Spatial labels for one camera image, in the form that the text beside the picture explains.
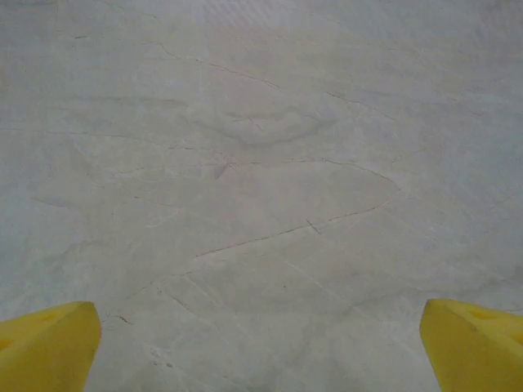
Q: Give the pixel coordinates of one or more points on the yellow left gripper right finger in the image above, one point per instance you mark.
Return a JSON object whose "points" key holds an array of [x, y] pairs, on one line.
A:
{"points": [[478, 351]]}

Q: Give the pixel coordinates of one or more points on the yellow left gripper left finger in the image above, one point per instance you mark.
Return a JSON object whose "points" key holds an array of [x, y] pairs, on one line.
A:
{"points": [[45, 347]]}

